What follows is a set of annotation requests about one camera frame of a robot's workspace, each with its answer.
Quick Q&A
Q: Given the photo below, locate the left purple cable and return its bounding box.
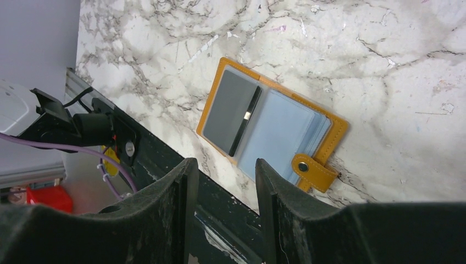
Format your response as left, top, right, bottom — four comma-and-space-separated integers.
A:
0, 131, 138, 201

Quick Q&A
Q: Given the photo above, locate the yellow leather card holder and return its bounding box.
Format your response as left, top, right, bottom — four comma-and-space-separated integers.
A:
196, 57, 349, 193

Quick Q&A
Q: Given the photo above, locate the red object below table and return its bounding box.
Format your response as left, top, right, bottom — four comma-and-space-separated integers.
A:
26, 185, 74, 213

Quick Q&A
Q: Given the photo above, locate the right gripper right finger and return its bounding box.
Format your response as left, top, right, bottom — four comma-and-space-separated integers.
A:
256, 159, 465, 263

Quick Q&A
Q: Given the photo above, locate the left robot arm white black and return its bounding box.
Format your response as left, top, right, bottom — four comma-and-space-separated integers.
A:
1, 80, 114, 153

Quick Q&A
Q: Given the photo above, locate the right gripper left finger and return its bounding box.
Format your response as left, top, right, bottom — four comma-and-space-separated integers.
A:
1, 158, 199, 263

